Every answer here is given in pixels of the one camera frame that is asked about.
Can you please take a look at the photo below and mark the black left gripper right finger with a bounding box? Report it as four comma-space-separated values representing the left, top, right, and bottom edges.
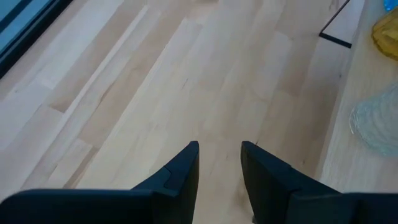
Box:
241, 141, 398, 224

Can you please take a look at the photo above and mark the tall slim yellow vase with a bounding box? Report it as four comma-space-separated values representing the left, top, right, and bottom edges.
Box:
371, 6, 398, 62

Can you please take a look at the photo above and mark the clear ribbed cylinder vase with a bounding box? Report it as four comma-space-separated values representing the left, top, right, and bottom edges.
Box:
349, 82, 398, 157

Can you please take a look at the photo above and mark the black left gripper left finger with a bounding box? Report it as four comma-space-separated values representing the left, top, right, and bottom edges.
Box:
0, 141, 200, 224

